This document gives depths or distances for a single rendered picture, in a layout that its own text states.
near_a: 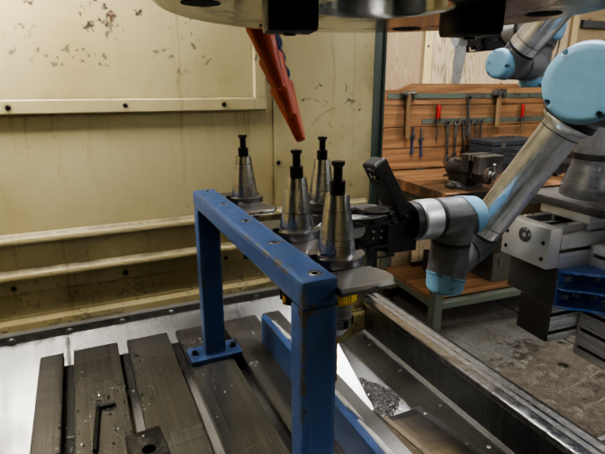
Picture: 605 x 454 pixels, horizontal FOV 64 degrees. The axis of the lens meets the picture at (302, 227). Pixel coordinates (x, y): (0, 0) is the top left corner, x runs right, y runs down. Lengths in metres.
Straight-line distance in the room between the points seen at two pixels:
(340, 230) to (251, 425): 0.40
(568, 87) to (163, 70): 0.80
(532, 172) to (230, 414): 0.69
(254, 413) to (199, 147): 0.64
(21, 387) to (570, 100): 1.15
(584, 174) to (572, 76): 0.46
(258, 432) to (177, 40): 0.82
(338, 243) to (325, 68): 0.83
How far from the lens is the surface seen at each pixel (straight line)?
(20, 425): 1.16
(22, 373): 1.23
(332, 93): 1.31
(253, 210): 0.77
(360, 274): 0.51
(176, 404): 0.88
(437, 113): 3.32
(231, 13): 0.19
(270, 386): 0.89
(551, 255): 1.16
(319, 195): 0.77
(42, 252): 1.21
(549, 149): 1.00
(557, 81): 0.83
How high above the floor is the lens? 1.40
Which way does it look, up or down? 16 degrees down
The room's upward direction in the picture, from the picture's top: straight up
